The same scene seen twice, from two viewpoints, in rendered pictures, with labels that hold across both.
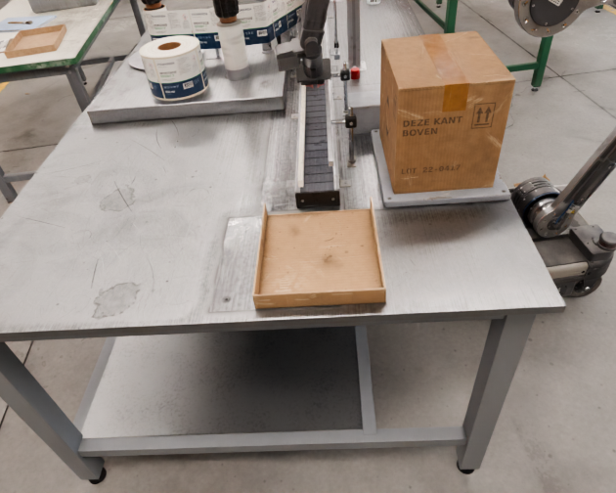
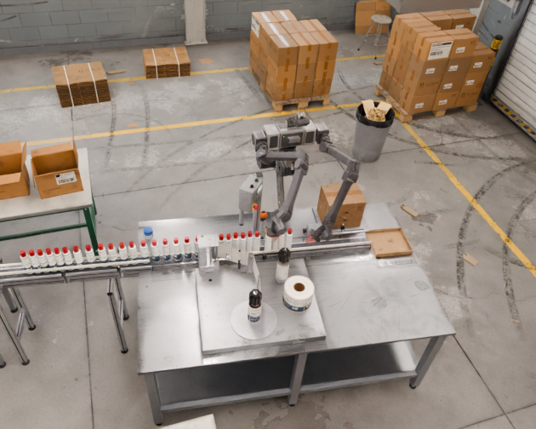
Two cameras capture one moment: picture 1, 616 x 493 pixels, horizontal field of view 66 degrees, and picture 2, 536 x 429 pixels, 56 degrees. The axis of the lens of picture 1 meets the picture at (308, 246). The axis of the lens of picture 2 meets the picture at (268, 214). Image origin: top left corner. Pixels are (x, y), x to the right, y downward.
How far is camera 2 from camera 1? 4.04 m
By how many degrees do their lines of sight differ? 73
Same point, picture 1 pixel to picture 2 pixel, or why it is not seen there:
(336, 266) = (391, 239)
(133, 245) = (400, 288)
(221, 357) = not seen: hidden behind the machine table
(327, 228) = (377, 242)
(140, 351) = (374, 362)
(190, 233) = (390, 275)
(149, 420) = (401, 346)
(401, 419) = not seen: hidden behind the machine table
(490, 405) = not seen: hidden behind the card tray
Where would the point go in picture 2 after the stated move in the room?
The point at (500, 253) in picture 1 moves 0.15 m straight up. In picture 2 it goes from (375, 209) to (379, 197)
